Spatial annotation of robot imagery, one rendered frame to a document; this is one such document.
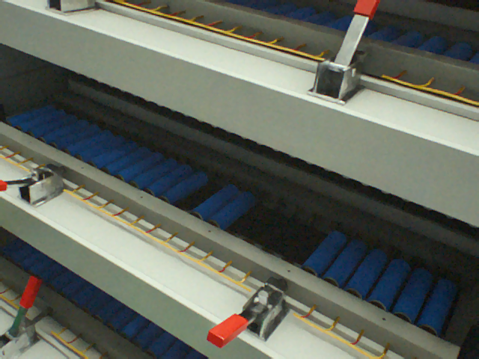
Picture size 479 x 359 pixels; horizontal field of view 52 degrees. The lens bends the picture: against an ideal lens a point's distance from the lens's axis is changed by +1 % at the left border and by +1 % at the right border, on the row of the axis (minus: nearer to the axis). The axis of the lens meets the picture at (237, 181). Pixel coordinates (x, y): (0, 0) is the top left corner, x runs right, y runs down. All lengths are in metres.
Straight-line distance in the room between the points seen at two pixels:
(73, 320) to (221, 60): 0.36
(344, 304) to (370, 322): 0.02
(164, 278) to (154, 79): 0.17
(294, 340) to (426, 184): 0.16
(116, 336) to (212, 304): 0.20
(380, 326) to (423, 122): 0.16
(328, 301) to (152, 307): 0.15
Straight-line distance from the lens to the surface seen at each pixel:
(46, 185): 0.53
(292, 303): 0.42
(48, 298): 0.65
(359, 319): 0.40
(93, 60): 0.46
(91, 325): 0.61
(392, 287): 0.44
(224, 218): 0.47
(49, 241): 0.52
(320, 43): 0.41
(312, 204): 0.51
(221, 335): 0.33
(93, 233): 0.48
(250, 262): 0.42
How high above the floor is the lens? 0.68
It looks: 16 degrees down
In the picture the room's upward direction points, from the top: 16 degrees clockwise
